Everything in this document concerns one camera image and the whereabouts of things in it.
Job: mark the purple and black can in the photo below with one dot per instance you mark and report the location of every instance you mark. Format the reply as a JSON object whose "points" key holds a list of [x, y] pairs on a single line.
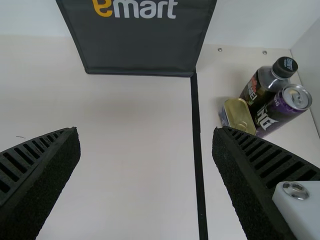
{"points": [[280, 112]]}

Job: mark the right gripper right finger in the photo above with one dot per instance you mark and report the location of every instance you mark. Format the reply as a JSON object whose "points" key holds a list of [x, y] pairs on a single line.
{"points": [[250, 180]]}

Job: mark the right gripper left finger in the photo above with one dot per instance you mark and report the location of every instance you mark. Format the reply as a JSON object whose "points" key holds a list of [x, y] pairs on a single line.
{"points": [[37, 175]]}

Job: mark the rectangular gold-lidded tin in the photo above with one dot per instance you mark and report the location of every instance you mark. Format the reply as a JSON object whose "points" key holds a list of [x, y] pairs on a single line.
{"points": [[237, 112]]}

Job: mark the black strip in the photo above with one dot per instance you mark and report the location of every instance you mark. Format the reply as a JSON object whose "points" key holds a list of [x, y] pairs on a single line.
{"points": [[198, 125]]}

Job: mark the dark coffee bottle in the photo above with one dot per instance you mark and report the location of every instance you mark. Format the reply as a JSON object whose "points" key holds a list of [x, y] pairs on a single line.
{"points": [[265, 80]]}

